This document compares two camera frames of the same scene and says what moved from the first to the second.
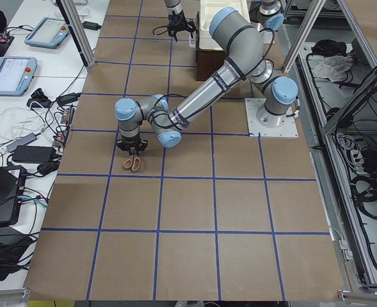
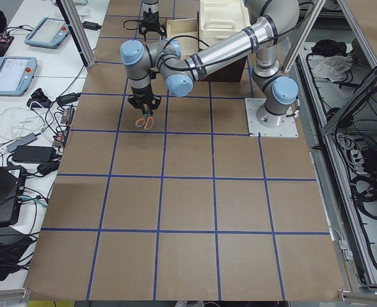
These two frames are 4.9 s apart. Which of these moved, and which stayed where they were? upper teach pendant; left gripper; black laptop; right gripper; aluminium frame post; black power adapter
Moved: left gripper; right gripper
Stayed: upper teach pendant; aluminium frame post; black laptop; black power adapter
